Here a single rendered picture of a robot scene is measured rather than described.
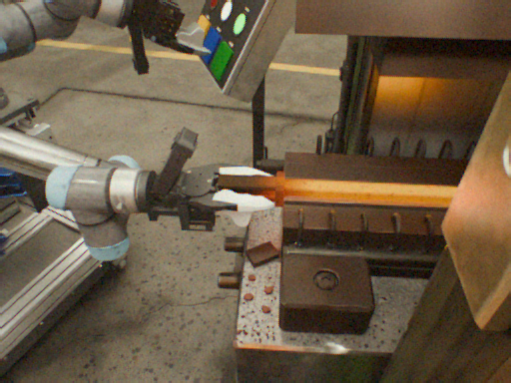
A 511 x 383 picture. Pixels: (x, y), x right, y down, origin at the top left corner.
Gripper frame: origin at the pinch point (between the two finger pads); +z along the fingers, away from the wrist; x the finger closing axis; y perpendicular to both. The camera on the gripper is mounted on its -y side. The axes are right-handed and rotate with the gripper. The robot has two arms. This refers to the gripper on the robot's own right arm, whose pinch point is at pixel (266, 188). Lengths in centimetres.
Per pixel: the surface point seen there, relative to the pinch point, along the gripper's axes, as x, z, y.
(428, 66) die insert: 3.8, 17.8, -22.6
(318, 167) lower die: -6.9, 8.5, 0.9
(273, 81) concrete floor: -235, -6, 100
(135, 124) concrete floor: -169, -93, 100
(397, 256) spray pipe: 9.9, 19.2, 3.2
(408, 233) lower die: 7.6, 20.6, 0.8
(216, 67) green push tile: -43.6, -14.6, 0.6
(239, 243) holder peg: 1.8, -4.6, 11.8
